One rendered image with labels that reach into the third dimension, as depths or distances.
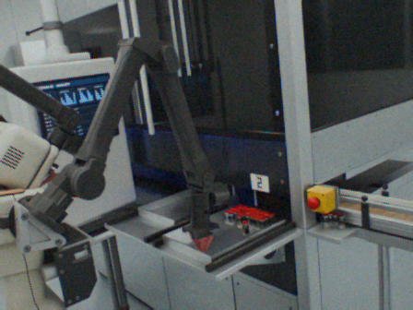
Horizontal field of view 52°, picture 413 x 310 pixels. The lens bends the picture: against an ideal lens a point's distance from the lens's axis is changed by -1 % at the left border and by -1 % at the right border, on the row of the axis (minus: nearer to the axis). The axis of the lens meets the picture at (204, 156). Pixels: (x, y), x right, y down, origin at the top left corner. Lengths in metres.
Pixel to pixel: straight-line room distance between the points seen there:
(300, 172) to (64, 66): 1.15
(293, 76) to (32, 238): 0.88
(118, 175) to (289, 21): 1.20
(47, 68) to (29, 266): 1.00
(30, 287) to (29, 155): 0.37
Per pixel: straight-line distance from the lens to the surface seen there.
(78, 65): 2.05
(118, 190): 2.18
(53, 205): 1.02
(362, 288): 1.94
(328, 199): 1.41
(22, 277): 1.25
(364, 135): 1.75
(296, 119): 1.40
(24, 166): 1.14
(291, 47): 1.38
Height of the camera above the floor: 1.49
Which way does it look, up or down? 13 degrees down
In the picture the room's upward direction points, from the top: 7 degrees counter-clockwise
